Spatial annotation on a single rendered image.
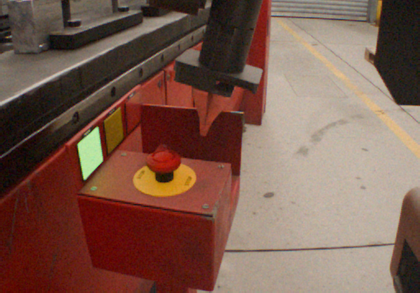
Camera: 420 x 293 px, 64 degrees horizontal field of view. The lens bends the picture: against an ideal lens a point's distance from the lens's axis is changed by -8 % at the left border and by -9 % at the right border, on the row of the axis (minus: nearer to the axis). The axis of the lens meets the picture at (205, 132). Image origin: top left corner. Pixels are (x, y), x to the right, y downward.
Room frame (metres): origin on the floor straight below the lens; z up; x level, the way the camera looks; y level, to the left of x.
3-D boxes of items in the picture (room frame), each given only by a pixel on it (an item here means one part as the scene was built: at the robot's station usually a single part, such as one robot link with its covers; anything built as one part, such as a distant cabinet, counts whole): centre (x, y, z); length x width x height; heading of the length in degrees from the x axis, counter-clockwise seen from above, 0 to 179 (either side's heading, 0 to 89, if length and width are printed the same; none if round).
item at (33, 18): (1.41, 0.10, 0.92); 1.67 x 0.06 x 0.10; 165
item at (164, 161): (0.36, 0.05, 0.79); 0.04 x 0.04 x 0.04
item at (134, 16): (0.76, 0.22, 0.89); 0.30 x 0.05 x 0.03; 165
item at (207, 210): (0.40, 0.05, 0.75); 0.20 x 0.16 x 0.18; 167
